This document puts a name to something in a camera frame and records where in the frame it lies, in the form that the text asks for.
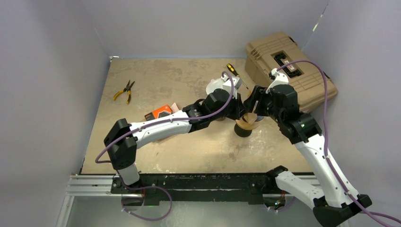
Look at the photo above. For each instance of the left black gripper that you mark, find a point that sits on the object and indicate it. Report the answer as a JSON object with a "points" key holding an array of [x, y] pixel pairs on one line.
{"points": [[239, 108]]}

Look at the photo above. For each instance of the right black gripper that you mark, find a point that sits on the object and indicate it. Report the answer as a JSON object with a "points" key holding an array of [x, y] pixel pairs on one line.
{"points": [[259, 94]]}

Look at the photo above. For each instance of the brown paper coffee filter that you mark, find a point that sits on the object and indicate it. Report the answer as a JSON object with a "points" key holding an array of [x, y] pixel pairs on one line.
{"points": [[249, 118]]}

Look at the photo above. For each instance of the red black coffee carafe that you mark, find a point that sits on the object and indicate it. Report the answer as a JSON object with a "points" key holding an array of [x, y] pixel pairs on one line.
{"points": [[242, 132]]}

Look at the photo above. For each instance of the white paper coffee filter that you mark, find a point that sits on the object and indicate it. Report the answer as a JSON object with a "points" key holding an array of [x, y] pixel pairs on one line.
{"points": [[213, 85]]}

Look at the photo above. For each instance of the orange coffee filter box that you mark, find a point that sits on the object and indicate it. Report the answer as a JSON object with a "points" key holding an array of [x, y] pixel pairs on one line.
{"points": [[162, 112]]}

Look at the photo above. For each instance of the blue glass dripper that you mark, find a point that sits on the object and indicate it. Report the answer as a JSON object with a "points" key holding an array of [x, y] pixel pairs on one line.
{"points": [[259, 118]]}

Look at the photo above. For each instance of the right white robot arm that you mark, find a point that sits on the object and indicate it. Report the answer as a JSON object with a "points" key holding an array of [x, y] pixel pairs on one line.
{"points": [[335, 201]]}

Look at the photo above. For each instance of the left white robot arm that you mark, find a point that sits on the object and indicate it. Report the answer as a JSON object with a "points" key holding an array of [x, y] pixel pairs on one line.
{"points": [[124, 139]]}

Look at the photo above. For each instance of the yellow black screwdriver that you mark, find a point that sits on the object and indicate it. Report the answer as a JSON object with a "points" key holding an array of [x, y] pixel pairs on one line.
{"points": [[233, 71]]}

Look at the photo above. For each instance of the tan plastic tool case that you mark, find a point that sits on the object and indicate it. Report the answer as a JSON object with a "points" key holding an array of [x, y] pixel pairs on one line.
{"points": [[278, 50]]}

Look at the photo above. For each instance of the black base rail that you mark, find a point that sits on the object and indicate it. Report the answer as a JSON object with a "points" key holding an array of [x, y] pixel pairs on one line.
{"points": [[252, 188]]}

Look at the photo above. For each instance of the yellow handled pliers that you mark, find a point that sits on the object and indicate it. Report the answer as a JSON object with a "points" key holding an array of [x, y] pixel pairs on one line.
{"points": [[127, 90]]}

